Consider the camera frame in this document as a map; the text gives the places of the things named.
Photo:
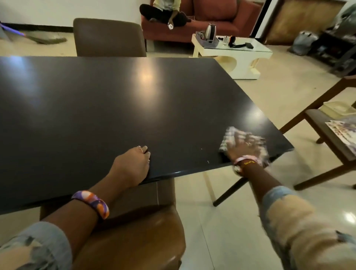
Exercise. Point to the person's left hand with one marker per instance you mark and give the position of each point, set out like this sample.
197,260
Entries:
130,167

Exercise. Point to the person's right hand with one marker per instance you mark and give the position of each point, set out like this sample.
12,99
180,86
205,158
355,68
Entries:
246,148

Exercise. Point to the striped cloth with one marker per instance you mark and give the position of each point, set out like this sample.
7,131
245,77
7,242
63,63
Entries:
225,139

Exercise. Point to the brown chair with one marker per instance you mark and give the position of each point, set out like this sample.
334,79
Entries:
139,239
109,37

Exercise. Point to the floral placemat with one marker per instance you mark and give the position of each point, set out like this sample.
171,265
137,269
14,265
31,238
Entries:
345,130

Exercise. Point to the person's right forearm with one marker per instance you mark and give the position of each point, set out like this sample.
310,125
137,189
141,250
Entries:
300,228

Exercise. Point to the person's left forearm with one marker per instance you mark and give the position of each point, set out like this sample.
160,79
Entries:
61,231

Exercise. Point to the white purple bangle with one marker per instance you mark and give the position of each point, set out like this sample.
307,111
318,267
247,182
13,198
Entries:
242,160

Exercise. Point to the orange purple bangle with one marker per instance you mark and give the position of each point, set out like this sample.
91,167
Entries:
93,203

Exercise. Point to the black table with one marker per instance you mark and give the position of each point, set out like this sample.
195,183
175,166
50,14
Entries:
111,111

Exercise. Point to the wooden beige armchair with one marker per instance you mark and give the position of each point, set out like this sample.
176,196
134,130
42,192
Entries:
328,133

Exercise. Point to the white coffee table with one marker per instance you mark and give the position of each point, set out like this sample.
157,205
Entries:
242,58

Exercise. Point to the cream plastic basket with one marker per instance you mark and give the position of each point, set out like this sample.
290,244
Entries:
338,110

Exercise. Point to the black phone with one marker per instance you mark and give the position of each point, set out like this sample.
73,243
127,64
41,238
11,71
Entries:
249,46

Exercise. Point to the black gadget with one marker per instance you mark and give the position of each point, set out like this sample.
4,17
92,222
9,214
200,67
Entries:
233,41

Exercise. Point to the drinking glass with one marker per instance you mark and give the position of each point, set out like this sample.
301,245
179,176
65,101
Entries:
225,41

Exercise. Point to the grey tray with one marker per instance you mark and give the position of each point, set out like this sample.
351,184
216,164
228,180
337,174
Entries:
207,44

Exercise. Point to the grey bin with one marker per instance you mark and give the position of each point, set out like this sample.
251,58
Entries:
303,43

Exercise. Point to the steel electric kettle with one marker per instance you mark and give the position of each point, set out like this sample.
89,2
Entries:
210,32

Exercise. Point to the dark low table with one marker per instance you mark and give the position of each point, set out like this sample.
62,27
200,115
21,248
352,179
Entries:
333,50

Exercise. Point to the red sofa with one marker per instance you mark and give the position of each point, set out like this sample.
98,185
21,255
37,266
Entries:
217,16

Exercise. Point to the brown wooden board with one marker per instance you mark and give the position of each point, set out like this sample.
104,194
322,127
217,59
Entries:
303,19

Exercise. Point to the white adapter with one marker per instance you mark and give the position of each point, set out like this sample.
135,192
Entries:
170,26

